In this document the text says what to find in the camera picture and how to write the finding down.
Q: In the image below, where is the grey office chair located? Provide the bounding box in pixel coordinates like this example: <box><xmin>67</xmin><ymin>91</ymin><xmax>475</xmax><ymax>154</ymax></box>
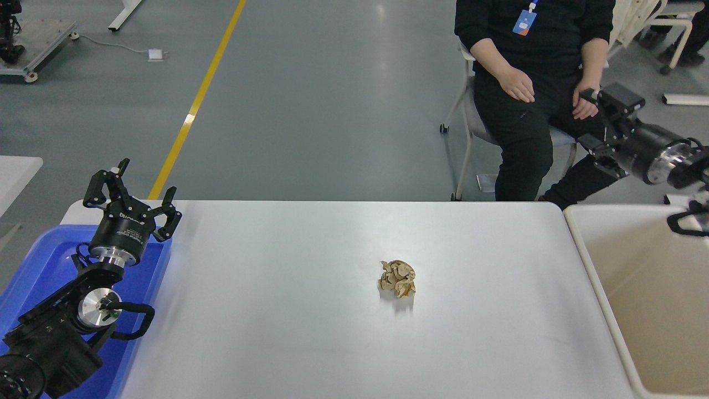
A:
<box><xmin>439</xmin><ymin>42</ymin><xmax>578</xmax><ymax>201</ymax></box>

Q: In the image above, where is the person's right hand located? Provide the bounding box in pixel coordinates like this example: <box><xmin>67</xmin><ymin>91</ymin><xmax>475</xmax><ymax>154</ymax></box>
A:
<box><xmin>497</xmin><ymin>68</ymin><xmax>535</xmax><ymax>103</ymax></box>

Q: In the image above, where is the black machine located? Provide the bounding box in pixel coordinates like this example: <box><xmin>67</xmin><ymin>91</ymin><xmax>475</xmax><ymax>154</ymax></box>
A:
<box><xmin>0</xmin><ymin>0</ymin><xmax>25</xmax><ymax>64</ymax></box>

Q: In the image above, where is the grey wheeled platform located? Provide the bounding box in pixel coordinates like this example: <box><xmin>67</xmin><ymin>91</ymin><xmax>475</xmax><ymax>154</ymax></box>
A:
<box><xmin>0</xmin><ymin>17</ymin><xmax>80</xmax><ymax>84</ymax></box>

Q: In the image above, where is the white floor bar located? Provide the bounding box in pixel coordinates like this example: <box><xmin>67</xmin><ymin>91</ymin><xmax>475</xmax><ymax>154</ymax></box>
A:
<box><xmin>661</xmin><ymin>93</ymin><xmax>709</xmax><ymax>105</ymax></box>
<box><xmin>664</xmin><ymin>193</ymin><xmax>703</xmax><ymax>208</ymax></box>

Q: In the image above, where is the white table leg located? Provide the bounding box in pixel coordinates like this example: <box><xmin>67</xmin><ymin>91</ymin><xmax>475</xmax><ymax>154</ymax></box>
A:
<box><xmin>108</xmin><ymin>0</ymin><xmax>145</xmax><ymax>32</ymax></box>

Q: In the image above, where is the white power adapter with cable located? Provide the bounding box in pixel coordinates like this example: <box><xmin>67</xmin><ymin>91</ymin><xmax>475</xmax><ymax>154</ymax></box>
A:
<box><xmin>78</xmin><ymin>34</ymin><xmax>166</xmax><ymax>62</ymax></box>

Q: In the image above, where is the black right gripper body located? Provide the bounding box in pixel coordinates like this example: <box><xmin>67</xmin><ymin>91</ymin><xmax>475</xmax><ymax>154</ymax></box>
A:
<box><xmin>615</xmin><ymin>123</ymin><xmax>687</xmax><ymax>182</ymax></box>

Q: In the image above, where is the person's left hand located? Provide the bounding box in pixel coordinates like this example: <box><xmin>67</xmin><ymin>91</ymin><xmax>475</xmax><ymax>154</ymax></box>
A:
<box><xmin>572</xmin><ymin>79</ymin><xmax>602</xmax><ymax>120</ymax></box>

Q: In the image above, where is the tan paper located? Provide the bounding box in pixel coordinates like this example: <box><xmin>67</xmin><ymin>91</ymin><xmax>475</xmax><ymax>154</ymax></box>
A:
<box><xmin>378</xmin><ymin>260</ymin><xmax>416</xmax><ymax>300</ymax></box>

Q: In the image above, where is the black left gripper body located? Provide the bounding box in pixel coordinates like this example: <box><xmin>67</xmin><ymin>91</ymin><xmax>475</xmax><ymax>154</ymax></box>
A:
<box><xmin>90</xmin><ymin>201</ymin><xmax>161</xmax><ymax>257</ymax></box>

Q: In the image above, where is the blue plastic tray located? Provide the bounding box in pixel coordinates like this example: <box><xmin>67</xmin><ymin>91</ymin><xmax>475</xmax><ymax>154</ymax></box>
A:
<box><xmin>0</xmin><ymin>224</ymin><xmax>172</xmax><ymax>399</ymax></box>

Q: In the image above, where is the white office chair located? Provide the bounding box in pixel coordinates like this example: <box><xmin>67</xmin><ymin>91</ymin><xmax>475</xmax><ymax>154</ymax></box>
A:
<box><xmin>605</xmin><ymin>0</ymin><xmax>707</xmax><ymax>75</ymax></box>

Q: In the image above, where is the large pale bin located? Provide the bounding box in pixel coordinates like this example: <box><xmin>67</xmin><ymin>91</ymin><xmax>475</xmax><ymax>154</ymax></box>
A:
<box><xmin>563</xmin><ymin>203</ymin><xmax>709</xmax><ymax>399</ymax></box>

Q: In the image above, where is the person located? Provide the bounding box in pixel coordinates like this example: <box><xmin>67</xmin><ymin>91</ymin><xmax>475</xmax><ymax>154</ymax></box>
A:
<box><xmin>454</xmin><ymin>0</ymin><xmax>650</xmax><ymax>210</ymax></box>
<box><xmin>637</xmin><ymin>0</ymin><xmax>709</xmax><ymax>69</ymax></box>

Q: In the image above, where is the blue lanyard badge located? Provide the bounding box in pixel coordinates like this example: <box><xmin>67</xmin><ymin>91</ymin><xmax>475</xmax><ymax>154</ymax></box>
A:
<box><xmin>512</xmin><ymin>0</ymin><xmax>541</xmax><ymax>37</ymax></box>

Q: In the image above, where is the white side table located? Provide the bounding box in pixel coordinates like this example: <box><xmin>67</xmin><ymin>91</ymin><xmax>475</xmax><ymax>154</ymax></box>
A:
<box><xmin>0</xmin><ymin>157</ymin><xmax>43</xmax><ymax>218</ymax></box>

